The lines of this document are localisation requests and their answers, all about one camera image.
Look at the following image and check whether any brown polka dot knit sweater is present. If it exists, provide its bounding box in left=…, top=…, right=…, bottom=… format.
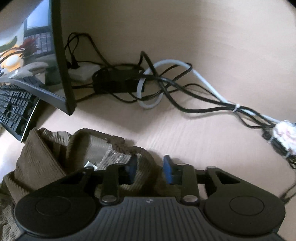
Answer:
left=0, top=127, right=183, bottom=241

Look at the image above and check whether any black power adapter brick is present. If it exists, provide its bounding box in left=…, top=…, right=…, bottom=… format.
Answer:
left=92, top=67, right=144, bottom=94

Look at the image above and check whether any white power adapter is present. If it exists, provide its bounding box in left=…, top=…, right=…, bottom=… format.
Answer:
left=68, top=63, right=100, bottom=82

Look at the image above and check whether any black keyboard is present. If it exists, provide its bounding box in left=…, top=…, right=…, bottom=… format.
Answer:
left=0, top=82, right=42, bottom=142

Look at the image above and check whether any black computer monitor left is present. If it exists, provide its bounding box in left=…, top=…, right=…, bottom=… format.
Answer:
left=1, top=1, right=76, bottom=115

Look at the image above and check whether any black cable bundle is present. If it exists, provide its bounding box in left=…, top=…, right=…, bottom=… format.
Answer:
left=63, top=32, right=296, bottom=204

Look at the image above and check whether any white cable tie wrap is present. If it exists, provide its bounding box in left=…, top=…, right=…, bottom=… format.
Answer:
left=272, top=120, right=296, bottom=156

